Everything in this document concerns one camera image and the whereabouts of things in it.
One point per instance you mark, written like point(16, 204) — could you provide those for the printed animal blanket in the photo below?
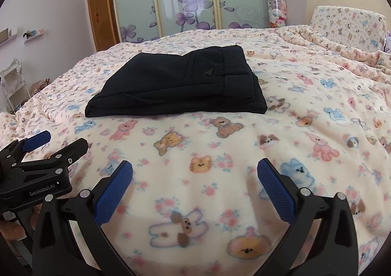
point(213, 141)

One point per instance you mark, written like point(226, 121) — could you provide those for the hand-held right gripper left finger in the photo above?
point(113, 193)

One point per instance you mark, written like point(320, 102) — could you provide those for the black pants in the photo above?
point(171, 86)

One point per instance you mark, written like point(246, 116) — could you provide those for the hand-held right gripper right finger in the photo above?
point(275, 190)

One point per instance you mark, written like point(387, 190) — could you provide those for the clear tube of plush toys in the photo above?
point(277, 7)

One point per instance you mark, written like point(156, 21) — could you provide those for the person's left hand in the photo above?
point(10, 230)

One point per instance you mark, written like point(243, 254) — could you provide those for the white metal rack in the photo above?
point(13, 83)

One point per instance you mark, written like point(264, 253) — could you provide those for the wooden door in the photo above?
point(100, 19)

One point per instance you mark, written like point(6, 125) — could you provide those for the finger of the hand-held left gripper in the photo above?
point(36, 140)
point(73, 149)

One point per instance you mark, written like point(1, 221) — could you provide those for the printed pillow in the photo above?
point(348, 27)

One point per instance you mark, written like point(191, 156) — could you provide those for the wall shelf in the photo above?
point(6, 36)
point(32, 34)

